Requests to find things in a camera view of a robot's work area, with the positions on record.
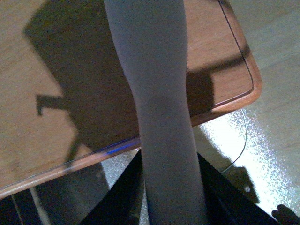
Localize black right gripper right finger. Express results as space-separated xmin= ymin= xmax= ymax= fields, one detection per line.
xmin=197 ymin=154 xmax=278 ymax=225

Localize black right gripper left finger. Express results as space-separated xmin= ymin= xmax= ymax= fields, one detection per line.
xmin=80 ymin=151 xmax=144 ymax=225

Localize beige hand brush black bristles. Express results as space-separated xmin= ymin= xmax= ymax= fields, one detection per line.
xmin=105 ymin=0 xmax=208 ymax=225

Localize wooden nightstand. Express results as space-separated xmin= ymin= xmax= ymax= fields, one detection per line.
xmin=0 ymin=0 xmax=261 ymax=198

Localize thin grey floor cable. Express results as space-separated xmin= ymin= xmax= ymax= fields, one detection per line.
xmin=221 ymin=109 xmax=248 ymax=173

